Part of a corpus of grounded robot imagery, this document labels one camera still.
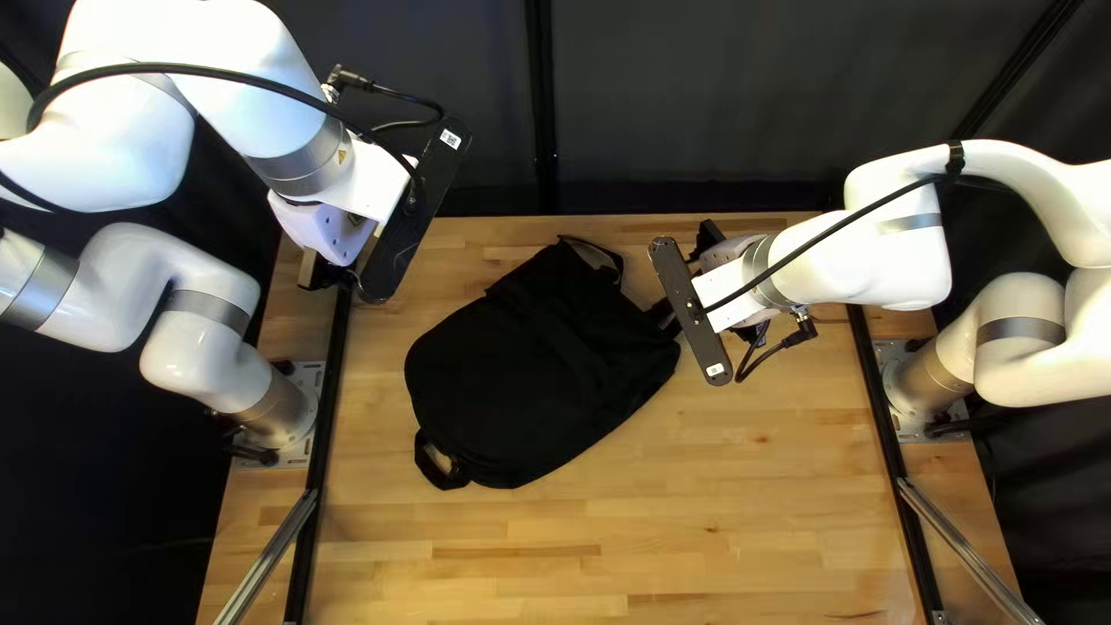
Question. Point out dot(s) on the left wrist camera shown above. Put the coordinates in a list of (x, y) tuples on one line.
[(417, 217)]

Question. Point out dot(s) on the black backpack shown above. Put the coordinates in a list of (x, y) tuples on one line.
[(538, 364)]

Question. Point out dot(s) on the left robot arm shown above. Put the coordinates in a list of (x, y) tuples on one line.
[(113, 130)]

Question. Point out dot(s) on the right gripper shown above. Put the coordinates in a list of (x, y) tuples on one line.
[(720, 259)]

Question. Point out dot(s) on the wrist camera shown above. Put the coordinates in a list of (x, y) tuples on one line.
[(417, 217), (681, 286)]

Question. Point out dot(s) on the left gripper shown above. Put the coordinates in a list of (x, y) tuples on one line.
[(325, 230)]

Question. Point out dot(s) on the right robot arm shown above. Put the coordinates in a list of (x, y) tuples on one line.
[(868, 252)]

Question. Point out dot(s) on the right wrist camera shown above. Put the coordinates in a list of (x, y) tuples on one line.
[(681, 286)]

